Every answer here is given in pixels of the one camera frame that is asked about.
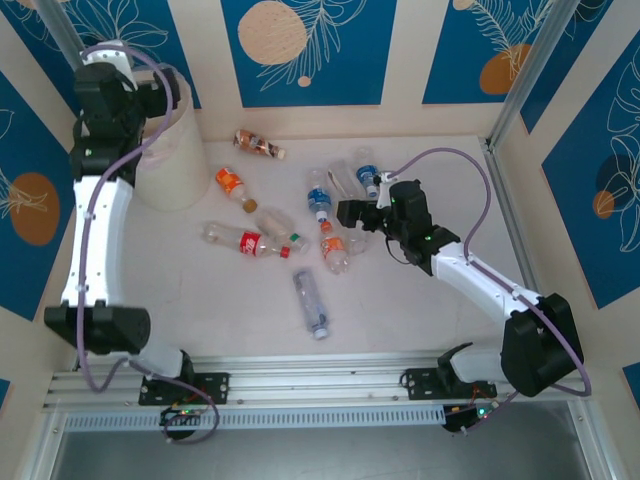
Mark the clear bottle green cap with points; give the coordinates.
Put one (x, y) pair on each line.
(345, 180)

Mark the red label cola bottle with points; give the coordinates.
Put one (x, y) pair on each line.
(249, 245)

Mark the beige bottle green white cap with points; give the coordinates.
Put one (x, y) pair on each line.
(274, 225)

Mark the orange label bottle brown cap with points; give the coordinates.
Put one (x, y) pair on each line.
(229, 181)

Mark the aluminium side rail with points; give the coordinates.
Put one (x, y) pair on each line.
(510, 210)

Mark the beige waste bin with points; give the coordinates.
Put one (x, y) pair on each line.
(175, 170)

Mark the large blue label water bottle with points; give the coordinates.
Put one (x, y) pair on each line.
(365, 172)

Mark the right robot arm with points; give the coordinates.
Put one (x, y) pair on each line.
(480, 280)

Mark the small blue label water bottle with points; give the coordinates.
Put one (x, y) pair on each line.
(318, 197)

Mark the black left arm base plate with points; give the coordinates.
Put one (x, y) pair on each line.
(215, 387)

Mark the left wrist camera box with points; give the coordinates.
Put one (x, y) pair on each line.
(107, 57)

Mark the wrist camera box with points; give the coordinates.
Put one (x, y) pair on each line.
(384, 192)
(107, 57)

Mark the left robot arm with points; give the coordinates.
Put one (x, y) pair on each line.
(100, 225)

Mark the aluminium mounting rail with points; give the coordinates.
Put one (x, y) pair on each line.
(310, 380)

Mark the crushed clear plastic bottle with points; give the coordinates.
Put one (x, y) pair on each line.
(357, 245)

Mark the aluminium frame post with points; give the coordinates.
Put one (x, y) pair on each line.
(55, 25)
(530, 65)

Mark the blue tinted clear bottle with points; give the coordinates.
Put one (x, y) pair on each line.
(307, 295)

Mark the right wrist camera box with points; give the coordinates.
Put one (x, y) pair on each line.
(384, 192)

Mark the brown drink bottle beige cap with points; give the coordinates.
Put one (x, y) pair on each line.
(255, 142)

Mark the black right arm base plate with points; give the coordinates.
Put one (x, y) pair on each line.
(420, 384)

